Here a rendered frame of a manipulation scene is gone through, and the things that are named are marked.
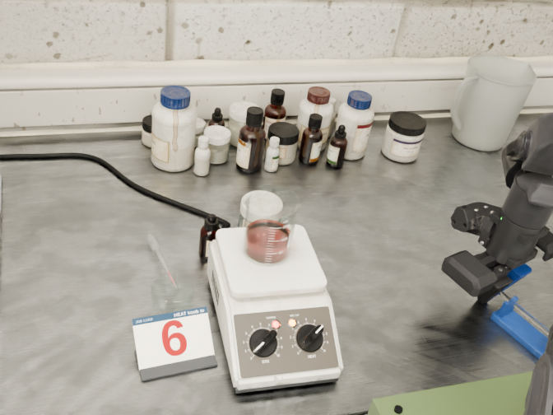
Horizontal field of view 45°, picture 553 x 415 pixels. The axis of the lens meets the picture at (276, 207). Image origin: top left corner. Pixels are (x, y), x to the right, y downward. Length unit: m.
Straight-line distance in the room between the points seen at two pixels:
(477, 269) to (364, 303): 0.16
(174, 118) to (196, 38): 0.20
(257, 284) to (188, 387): 0.14
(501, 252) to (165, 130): 0.53
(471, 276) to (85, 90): 0.68
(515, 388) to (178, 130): 0.62
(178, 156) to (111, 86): 0.18
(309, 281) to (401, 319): 0.17
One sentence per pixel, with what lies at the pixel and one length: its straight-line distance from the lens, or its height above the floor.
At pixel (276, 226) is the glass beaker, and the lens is 0.77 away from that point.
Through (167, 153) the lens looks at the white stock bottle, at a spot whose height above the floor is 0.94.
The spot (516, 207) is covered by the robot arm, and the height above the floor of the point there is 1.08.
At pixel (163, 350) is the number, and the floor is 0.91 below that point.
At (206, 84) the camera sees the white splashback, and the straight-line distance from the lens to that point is 1.19.
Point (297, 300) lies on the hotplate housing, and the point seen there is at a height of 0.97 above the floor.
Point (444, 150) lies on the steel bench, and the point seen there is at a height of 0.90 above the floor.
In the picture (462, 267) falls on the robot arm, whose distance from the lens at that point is 0.87.
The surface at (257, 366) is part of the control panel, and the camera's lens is 0.77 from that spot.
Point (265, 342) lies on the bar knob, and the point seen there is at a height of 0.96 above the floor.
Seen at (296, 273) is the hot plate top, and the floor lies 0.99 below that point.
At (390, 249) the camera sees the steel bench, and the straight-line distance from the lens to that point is 1.02.
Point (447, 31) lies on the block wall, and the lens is 1.38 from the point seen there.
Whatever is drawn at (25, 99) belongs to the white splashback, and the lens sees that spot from 1.17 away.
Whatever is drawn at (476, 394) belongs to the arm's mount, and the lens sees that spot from 0.73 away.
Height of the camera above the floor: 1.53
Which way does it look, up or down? 37 degrees down
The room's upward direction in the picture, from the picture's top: 9 degrees clockwise
